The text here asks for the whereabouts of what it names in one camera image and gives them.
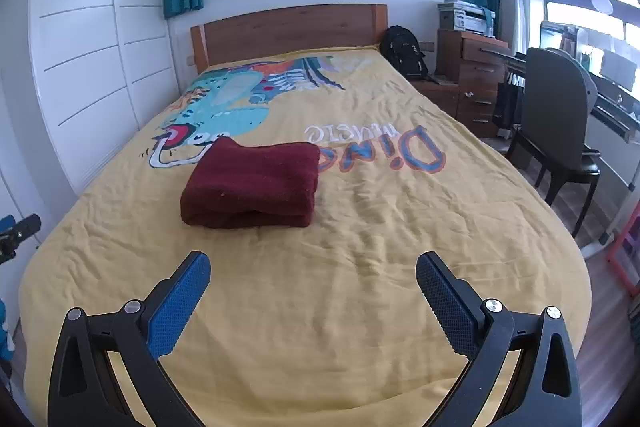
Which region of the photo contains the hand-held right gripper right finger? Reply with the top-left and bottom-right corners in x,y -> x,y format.
415,250 -> 584,427

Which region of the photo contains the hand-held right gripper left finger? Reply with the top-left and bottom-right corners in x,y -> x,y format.
47,250 -> 212,427

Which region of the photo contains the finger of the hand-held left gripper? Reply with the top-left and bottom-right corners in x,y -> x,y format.
0,213 -> 42,266

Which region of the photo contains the maroon knitted sweater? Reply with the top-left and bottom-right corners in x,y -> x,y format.
180,137 -> 321,231

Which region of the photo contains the yellow printed bedspread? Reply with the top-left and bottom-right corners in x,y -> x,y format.
19,44 -> 594,427

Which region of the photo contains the white wardrobe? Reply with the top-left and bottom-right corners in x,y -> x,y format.
27,0 -> 179,196

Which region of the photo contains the black hanging bag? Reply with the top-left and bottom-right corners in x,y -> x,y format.
492,74 -> 524,138

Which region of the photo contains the low wooden nightstand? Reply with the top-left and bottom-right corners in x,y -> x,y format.
411,76 -> 461,120

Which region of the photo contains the wooden drawer cabinet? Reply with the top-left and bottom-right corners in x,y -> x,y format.
436,29 -> 511,139

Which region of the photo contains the dark grey chair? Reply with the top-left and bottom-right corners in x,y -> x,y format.
505,47 -> 601,239

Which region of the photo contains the black backpack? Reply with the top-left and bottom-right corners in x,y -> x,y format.
380,25 -> 430,82

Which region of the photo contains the white desk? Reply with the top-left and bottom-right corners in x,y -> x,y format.
505,46 -> 640,142

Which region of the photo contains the white printer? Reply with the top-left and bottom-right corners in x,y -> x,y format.
437,0 -> 497,37

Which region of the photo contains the wooden headboard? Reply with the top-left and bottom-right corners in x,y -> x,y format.
190,3 -> 389,76

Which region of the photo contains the red metal frame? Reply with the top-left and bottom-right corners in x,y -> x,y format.
607,206 -> 640,299

